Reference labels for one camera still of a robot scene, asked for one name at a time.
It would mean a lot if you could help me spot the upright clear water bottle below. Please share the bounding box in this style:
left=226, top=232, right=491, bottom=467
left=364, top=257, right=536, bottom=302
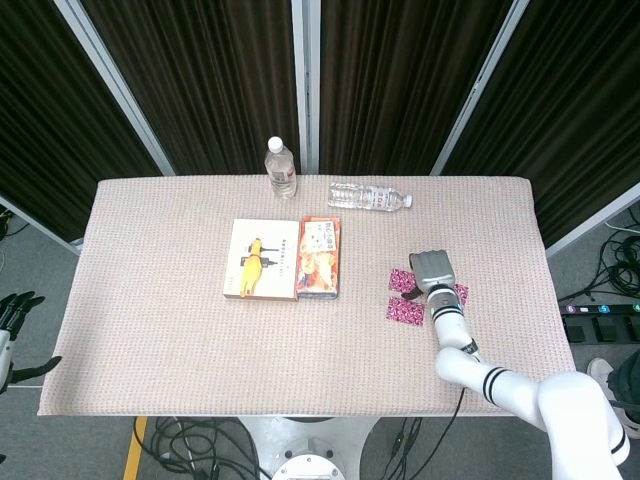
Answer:
left=264, top=136, right=299, bottom=200

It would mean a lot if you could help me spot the beige waffle tablecloth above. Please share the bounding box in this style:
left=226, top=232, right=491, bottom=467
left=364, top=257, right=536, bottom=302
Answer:
left=37, top=174, right=584, bottom=417

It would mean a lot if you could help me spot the grey aluminium frame rail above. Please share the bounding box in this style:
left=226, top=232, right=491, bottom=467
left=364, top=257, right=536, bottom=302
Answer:
left=544, top=182, right=640, bottom=259
left=0, top=194, right=84, bottom=256

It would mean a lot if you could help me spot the orange blue snack box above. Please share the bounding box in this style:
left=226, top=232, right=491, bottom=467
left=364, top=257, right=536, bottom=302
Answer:
left=295, top=215, right=344, bottom=301

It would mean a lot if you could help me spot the dark trouser leg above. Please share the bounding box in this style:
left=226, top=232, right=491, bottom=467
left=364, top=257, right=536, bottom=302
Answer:
left=607, top=349, right=640, bottom=441

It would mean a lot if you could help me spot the clear water bottle lying flat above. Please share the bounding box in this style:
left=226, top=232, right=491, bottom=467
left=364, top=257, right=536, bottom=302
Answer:
left=327, top=182, right=414, bottom=213

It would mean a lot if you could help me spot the black numbered power strip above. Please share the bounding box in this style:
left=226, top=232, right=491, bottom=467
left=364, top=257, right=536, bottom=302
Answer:
left=559, top=302, right=640, bottom=345

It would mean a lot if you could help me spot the dark brown curtain panel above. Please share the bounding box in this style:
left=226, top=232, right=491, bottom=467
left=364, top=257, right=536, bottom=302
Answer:
left=0, top=0, right=164, bottom=241
left=319, top=0, right=516, bottom=176
left=442, top=0, right=640, bottom=249
left=82, top=0, right=306, bottom=176

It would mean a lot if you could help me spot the yellow floor tape strip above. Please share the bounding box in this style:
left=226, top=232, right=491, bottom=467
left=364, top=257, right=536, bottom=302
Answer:
left=123, top=416, right=150, bottom=480

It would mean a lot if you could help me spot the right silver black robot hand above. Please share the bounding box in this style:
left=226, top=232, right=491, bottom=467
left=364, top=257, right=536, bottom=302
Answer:
left=399, top=248, right=459, bottom=303

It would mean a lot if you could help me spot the grey aluminium partition post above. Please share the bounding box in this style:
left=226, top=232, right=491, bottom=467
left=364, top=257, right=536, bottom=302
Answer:
left=291, top=0, right=321, bottom=176
left=53, top=0, right=176, bottom=177
left=429, top=0, right=531, bottom=176

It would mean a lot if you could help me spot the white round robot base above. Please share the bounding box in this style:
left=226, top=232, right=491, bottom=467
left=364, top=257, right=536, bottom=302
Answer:
left=234, top=414, right=386, bottom=480

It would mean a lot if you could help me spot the white cable product box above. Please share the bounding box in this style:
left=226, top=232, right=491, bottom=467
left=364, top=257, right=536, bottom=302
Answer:
left=222, top=218, right=301, bottom=302

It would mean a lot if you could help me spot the white sneaker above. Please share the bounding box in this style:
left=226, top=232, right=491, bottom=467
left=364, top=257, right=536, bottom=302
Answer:
left=587, top=357, right=615, bottom=396

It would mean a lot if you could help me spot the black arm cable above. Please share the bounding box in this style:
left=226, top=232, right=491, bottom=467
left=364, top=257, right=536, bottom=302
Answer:
left=397, top=387, right=466, bottom=480

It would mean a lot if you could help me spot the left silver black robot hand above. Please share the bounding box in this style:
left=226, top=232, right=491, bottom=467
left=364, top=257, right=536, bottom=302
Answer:
left=0, top=292, right=64, bottom=396

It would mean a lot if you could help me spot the black floor cable bundle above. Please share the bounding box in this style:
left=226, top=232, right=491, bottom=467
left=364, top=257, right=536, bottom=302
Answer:
left=559, top=219, right=640, bottom=301
left=134, top=417, right=261, bottom=480

